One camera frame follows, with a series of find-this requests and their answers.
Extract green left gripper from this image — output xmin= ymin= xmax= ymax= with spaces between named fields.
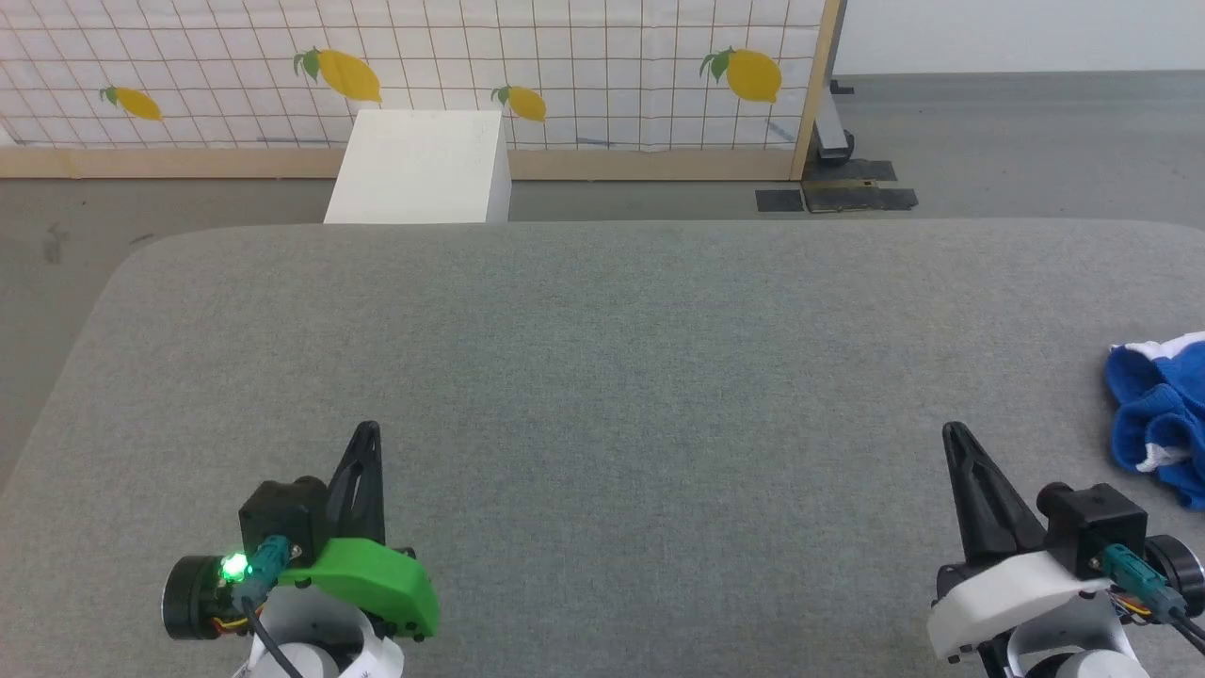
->
xmin=277 ymin=421 xmax=442 ymax=642

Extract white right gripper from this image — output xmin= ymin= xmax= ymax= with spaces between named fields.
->
xmin=926 ymin=421 xmax=1114 ymax=662

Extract blue shorts with white stripe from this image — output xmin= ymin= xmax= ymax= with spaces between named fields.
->
xmin=1103 ymin=331 xmax=1205 ymax=512

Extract white paper label tag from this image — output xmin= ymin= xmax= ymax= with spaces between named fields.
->
xmin=341 ymin=610 xmax=407 ymax=678

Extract white box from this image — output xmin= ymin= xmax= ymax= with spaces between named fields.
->
xmin=322 ymin=109 xmax=513 ymax=226

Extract large black floor tape patch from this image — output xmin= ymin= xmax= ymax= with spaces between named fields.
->
xmin=799 ymin=159 xmax=920 ymax=214

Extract grey metal panel stand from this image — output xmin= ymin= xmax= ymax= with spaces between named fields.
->
xmin=813 ymin=79 xmax=857 ymax=162

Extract lemon print grid panel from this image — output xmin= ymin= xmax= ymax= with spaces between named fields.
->
xmin=0 ymin=0 xmax=844 ymax=182

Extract black right camera cable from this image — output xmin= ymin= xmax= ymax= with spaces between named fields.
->
xmin=1100 ymin=543 xmax=1205 ymax=653

